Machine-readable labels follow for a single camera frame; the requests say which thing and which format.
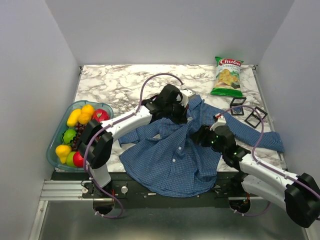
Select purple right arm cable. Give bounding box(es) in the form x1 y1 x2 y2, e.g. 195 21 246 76
214 104 320 217

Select yellow pear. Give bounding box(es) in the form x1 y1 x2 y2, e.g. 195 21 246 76
55 144 72 164

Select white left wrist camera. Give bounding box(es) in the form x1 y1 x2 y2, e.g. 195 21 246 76
176 88 196 108

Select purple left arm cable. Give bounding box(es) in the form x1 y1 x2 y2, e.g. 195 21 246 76
82 72 186 219

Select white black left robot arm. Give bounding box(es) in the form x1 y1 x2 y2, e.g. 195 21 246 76
76 84 194 198

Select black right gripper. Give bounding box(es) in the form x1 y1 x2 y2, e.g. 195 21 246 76
189 123 226 155

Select teal plastic fruit basket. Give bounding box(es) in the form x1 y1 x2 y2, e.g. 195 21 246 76
46 100 114 173

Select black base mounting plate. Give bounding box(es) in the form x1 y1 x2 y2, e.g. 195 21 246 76
81 171 251 209

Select dark purple grapes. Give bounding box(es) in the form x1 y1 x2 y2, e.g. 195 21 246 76
71 123 86 152

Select aluminium frame rail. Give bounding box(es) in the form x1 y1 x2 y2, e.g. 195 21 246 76
40 180 83 201

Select green cassava chips bag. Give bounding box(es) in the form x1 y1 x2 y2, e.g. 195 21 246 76
210 56 243 98

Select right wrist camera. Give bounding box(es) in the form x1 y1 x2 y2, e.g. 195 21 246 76
210 113 227 131

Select orange fruit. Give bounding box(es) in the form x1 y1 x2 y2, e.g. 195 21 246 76
81 104 95 116
78 112 92 125

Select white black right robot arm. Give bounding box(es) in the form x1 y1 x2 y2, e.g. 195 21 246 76
190 125 320 228

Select blue checked shirt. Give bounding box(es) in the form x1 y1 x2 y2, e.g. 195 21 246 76
117 94 285 199

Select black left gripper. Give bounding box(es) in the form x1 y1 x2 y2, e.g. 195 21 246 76
164 99 189 126

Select yellow mango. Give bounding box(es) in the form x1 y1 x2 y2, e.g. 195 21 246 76
66 108 82 128

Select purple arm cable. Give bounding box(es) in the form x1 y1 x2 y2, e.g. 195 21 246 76
82 72 186 219
214 104 320 217

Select green apple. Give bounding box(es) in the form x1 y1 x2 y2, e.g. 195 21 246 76
65 151 76 168

